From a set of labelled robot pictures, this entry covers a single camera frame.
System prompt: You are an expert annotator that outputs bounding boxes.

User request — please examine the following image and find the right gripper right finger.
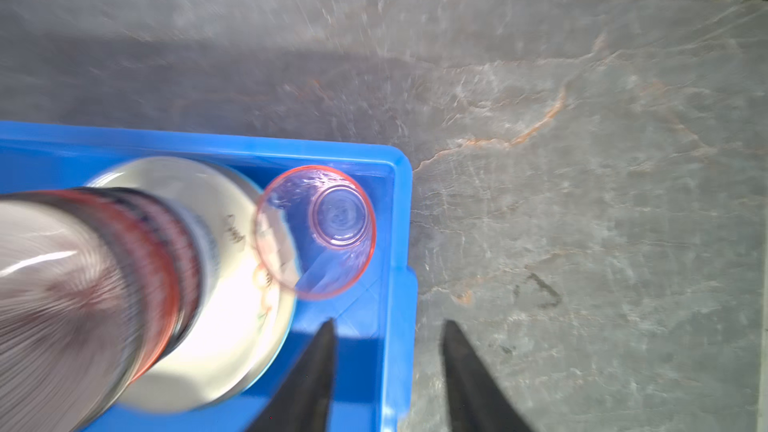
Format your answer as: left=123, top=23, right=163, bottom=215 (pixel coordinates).
left=441, top=320, right=533, bottom=432

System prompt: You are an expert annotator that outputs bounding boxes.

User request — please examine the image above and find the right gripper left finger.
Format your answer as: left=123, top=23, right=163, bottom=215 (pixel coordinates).
left=246, top=319, right=337, bottom=432

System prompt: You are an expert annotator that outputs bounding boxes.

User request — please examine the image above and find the cream painted plate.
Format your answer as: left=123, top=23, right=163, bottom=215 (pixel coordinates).
left=88, top=156, right=296, bottom=413

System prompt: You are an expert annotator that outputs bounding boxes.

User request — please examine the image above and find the pink glass cup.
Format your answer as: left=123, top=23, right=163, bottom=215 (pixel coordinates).
left=252, top=165, right=376, bottom=300

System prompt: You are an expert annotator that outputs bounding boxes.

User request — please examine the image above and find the purple striped bowl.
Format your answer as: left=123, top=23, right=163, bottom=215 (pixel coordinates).
left=1, top=199, right=143, bottom=431

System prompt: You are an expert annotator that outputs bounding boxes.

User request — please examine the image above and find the orange patterned bowl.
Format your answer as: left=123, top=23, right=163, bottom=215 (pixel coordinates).
left=53, top=188, right=180, bottom=379

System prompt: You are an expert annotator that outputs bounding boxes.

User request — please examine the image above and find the olive leaf pattern bowl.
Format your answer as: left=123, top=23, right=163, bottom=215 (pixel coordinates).
left=1, top=191, right=148, bottom=396

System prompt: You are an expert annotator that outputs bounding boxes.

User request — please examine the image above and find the blue plastic bin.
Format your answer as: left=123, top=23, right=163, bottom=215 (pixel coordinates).
left=1, top=121, right=418, bottom=431

